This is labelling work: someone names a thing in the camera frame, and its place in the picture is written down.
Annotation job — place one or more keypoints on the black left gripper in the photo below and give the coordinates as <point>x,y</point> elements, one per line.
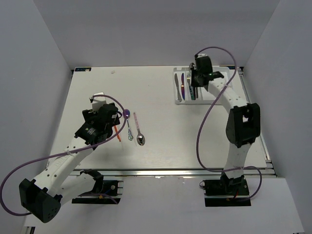
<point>89,116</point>

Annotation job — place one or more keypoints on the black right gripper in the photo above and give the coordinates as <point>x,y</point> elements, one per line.
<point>194,85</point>

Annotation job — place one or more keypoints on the teal handled fork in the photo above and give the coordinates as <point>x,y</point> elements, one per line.
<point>191,93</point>

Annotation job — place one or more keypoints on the iridescent purple knife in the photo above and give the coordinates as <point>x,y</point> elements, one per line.
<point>182,86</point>

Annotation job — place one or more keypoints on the white divided cutlery tray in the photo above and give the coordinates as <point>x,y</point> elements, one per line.
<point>207,97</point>

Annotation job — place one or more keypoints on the purple bowl ornate spoon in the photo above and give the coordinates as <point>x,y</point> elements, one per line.
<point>126,114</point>

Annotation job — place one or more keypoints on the silver ornate knife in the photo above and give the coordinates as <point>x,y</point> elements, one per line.
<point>179,98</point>

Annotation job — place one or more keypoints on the pink handled fork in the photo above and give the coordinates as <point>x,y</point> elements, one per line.
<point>189,78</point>

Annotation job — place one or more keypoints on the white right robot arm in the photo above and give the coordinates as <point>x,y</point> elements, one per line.
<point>243,124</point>

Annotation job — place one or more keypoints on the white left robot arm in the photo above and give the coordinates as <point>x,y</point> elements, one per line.
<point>44,195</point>

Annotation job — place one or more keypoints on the orange chopstick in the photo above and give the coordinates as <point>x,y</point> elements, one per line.
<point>116,128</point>

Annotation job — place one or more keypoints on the clear thin chopstick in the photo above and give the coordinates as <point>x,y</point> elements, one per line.
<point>133,136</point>

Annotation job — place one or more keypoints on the blue table label left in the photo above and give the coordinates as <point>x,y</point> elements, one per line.
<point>87,69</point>

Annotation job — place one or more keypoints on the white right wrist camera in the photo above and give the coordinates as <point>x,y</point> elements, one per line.
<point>200,55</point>

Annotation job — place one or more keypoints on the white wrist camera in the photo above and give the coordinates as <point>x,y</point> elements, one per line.
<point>97,100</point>
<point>200,55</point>

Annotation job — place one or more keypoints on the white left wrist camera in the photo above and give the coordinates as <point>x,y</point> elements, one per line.
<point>97,100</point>

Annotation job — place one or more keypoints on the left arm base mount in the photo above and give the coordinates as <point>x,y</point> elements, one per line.
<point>106,191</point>

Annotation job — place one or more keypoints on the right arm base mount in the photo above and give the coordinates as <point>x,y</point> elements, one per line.
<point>215,194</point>

